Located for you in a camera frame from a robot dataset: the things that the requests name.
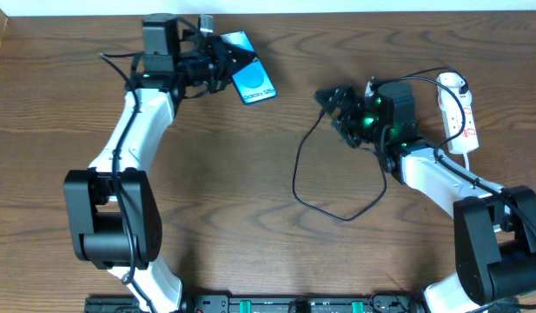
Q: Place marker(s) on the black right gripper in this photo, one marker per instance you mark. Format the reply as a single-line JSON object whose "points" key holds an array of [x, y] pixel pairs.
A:
{"points": [[346, 116]]}

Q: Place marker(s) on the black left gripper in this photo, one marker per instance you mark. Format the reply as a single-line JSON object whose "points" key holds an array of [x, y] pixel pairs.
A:
{"points": [[216, 61]]}

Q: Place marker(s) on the blue Galaxy smartphone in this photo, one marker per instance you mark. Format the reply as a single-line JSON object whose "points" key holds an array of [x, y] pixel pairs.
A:
{"points": [[252, 82]]}

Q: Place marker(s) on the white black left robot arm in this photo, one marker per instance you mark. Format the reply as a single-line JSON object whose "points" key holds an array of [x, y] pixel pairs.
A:
{"points": [[113, 217]]}

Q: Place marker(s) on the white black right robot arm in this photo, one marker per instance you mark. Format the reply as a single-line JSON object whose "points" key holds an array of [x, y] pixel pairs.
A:
{"points": [[494, 227]]}

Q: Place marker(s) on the white USB charger plug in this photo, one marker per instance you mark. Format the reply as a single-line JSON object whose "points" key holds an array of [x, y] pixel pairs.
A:
{"points": [[454, 82]]}

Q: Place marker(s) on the white power strip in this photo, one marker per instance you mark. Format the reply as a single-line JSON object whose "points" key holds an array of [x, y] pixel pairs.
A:
{"points": [[467, 141]]}

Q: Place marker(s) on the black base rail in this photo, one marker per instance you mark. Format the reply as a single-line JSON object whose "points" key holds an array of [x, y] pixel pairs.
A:
{"points": [[228, 304]]}

